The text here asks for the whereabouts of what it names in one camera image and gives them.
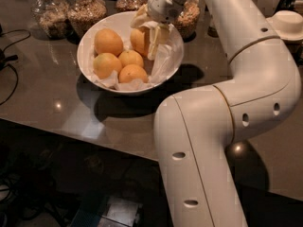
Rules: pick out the stack of white plates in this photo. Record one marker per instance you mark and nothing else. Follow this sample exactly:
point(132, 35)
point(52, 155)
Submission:
point(288, 25)

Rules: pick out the glass cereal jar far left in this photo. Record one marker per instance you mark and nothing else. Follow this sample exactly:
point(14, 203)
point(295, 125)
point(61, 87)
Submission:
point(51, 17)

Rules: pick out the metal box on floor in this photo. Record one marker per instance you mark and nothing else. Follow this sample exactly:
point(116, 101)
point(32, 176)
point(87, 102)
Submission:
point(107, 211)

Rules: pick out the white paper liner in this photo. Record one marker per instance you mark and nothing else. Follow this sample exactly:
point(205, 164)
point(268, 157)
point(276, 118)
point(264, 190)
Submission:
point(165, 60)

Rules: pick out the orange bottom front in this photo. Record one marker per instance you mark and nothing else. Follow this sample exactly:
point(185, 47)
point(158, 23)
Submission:
point(131, 72)

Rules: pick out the white ceramic bowl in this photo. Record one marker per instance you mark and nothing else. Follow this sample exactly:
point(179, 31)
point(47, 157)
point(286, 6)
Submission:
point(120, 21)

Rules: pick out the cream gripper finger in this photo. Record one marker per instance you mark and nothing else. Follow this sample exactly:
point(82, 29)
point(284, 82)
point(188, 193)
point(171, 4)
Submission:
point(159, 34)
point(141, 17)

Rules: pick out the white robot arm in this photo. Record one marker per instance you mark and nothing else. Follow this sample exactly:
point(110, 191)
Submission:
point(193, 127)

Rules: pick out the orange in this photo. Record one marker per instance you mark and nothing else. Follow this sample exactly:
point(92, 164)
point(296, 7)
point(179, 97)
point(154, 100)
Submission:
point(131, 72)
point(131, 57)
point(108, 41)
point(140, 40)
point(105, 64)

